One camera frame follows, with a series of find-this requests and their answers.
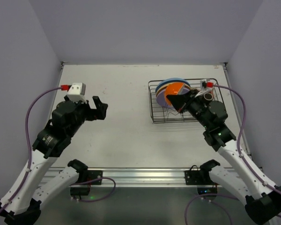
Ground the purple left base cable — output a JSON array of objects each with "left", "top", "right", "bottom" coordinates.
[{"left": 70, "top": 177, "right": 117, "bottom": 203}]

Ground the tan yellow plate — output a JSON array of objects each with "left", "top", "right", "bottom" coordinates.
[{"left": 155, "top": 82, "right": 191, "bottom": 95}]

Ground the black mug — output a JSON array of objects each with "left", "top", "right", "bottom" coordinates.
[{"left": 203, "top": 92, "right": 214, "bottom": 101}]

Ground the aluminium mounting rail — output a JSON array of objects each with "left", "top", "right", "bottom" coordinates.
[{"left": 22, "top": 166, "right": 268, "bottom": 188}]

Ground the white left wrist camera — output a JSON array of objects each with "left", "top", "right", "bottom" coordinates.
[{"left": 66, "top": 82, "right": 87, "bottom": 103}]

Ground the orange bowl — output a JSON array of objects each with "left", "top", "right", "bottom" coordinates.
[{"left": 164, "top": 82, "right": 185, "bottom": 107}]

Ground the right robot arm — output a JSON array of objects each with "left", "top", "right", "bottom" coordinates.
[{"left": 166, "top": 82, "right": 281, "bottom": 225}]

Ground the dark wire dish rack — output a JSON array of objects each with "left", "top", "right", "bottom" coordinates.
[{"left": 148, "top": 78, "right": 224, "bottom": 123}]

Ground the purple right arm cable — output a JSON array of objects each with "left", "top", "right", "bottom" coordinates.
[{"left": 185, "top": 82, "right": 281, "bottom": 225}]

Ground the black base bracket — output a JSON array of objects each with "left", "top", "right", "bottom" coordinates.
[
  {"left": 184, "top": 165, "right": 216, "bottom": 186},
  {"left": 70, "top": 170, "right": 103, "bottom": 186}
]

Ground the black left base bracket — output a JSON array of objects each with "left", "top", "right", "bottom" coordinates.
[{"left": 70, "top": 170, "right": 103, "bottom": 186}]

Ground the blue plate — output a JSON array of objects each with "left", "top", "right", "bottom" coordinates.
[{"left": 155, "top": 78, "right": 190, "bottom": 92}]

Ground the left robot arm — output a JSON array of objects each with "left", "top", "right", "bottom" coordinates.
[{"left": 0, "top": 96, "right": 108, "bottom": 225}]

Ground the black right base bracket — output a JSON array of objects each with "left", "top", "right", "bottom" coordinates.
[{"left": 184, "top": 165, "right": 216, "bottom": 186}]

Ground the purple plate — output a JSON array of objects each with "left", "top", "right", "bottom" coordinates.
[{"left": 156, "top": 91, "right": 173, "bottom": 108}]

